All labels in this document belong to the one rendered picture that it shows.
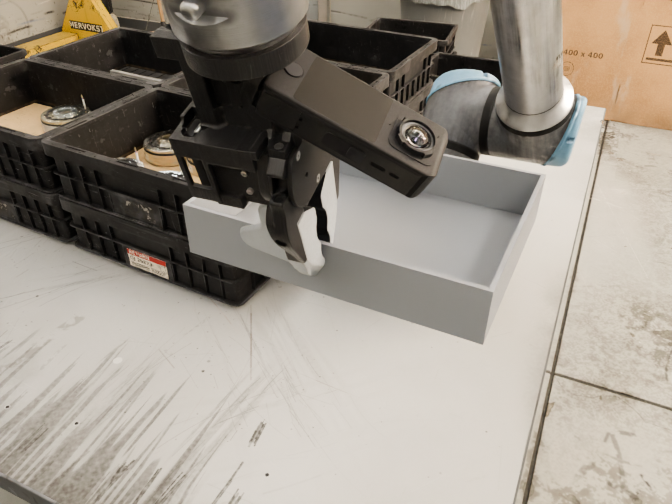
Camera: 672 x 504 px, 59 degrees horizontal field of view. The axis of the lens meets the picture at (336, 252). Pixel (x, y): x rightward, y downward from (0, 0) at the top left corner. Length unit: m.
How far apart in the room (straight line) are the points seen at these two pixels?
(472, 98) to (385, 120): 0.68
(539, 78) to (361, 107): 0.56
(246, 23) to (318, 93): 0.07
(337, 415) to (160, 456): 0.24
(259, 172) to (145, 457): 0.55
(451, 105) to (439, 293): 0.63
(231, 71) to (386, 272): 0.20
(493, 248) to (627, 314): 1.74
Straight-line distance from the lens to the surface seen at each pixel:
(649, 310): 2.33
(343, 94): 0.36
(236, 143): 0.37
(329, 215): 0.45
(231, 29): 0.31
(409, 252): 0.53
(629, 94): 3.79
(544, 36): 0.83
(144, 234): 1.05
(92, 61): 1.72
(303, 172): 0.37
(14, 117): 1.56
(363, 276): 0.46
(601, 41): 3.78
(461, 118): 1.02
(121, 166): 1.00
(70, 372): 0.99
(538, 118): 0.95
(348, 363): 0.92
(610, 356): 2.09
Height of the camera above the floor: 1.36
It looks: 36 degrees down
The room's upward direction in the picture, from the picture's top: straight up
